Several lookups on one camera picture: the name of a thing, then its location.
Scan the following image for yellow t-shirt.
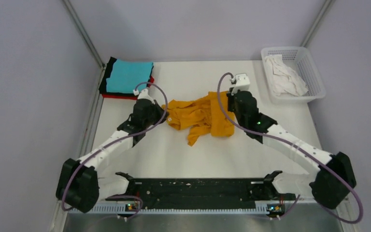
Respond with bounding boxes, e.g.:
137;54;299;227
162;91;235;146

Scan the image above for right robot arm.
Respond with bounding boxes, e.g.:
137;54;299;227
227;91;357;209

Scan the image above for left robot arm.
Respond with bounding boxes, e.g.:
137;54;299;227
55;99;169;213

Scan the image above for cyan folded t-shirt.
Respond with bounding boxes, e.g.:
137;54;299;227
106;59;154;94

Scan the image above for white crumpled t-shirt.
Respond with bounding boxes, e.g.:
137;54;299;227
265;54;308;97

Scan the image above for white plastic laundry basket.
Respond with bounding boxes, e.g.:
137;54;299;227
261;46;326;104

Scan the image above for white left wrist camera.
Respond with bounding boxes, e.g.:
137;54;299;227
133;88;155;104

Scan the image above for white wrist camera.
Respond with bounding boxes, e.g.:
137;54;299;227
133;88;155;104
230;73;250;95

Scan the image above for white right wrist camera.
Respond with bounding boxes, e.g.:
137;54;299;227
230;73;250;95

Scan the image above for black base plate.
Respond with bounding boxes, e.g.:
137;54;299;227
116;171;296;209

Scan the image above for aluminium front rail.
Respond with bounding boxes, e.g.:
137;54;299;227
67;202;270;215

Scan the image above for left aluminium frame post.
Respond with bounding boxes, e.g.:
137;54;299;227
61;0;105;68

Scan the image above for aluminium frame post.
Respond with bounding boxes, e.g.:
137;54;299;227
300;0;336;47
61;0;105;68

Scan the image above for right aluminium frame post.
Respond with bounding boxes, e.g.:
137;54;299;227
300;0;336;47

